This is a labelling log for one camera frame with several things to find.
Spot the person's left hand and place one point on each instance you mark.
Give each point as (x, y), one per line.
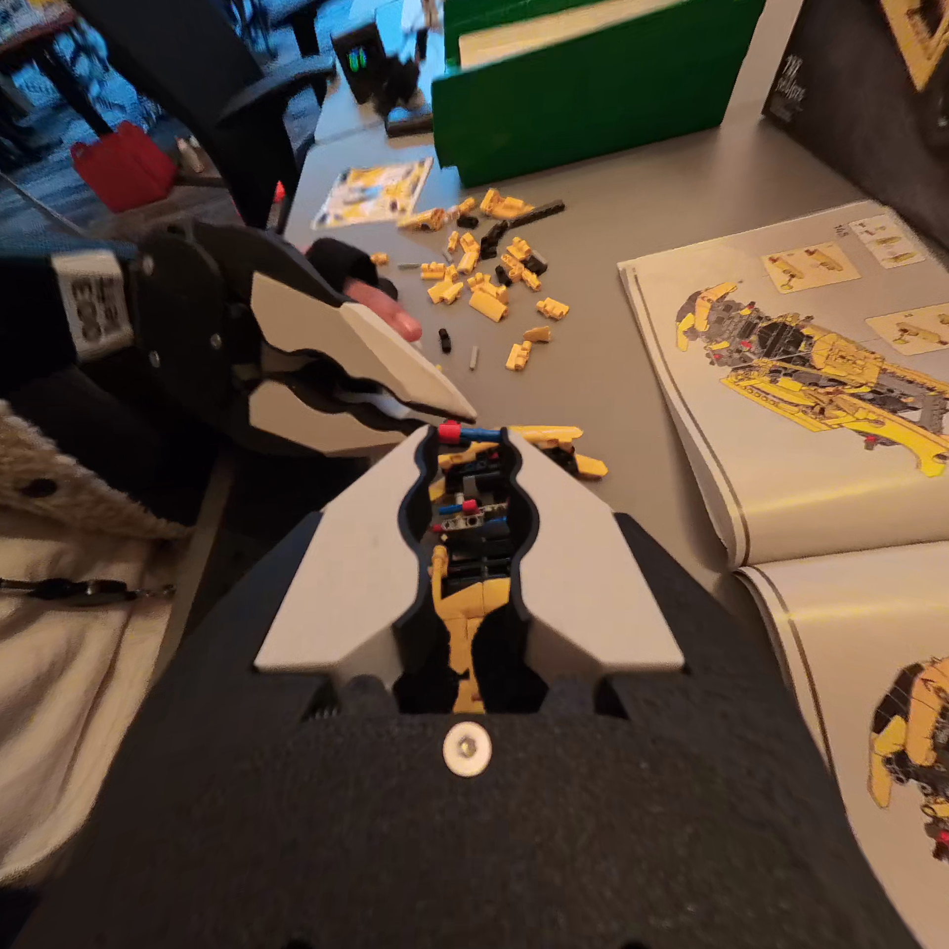
(385, 308)

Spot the grey desk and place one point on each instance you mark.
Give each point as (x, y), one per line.
(652, 193)

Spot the beige cardboard sheet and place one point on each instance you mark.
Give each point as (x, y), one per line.
(563, 30)

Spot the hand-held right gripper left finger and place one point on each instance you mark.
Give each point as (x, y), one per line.
(333, 593)

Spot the yellow toy brick car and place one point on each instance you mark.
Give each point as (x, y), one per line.
(463, 608)

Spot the black long brick beam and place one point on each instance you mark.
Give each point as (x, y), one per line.
(537, 211)

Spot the pile of yellow bricks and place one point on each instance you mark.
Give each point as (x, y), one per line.
(486, 304)

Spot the person's fleece-lined jacket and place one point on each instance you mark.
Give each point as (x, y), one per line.
(74, 504)

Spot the person's white sweater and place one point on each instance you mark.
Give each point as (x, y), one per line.
(59, 704)

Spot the yellow printed leaflet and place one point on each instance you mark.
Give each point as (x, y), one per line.
(371, 196)

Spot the blue axle with red bush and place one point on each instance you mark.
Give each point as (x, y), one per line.
(448, 432)

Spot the black device green lights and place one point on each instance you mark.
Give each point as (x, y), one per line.
(371, 81)

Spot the green storage bin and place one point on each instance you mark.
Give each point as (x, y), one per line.
(593, 118)

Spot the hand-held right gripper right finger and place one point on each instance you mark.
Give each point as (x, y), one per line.
(600, 593)

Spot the black toy set box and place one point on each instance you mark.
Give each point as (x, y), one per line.
(852, 111)

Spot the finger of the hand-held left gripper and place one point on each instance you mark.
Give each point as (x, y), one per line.
(311, 422)
(356, 333)

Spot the red plastic bin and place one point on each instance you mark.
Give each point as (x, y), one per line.
(122, 170)

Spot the instruction booklet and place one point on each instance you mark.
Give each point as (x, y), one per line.
(741, 474)

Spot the white bottle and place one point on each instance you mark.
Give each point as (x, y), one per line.
(189, 156)

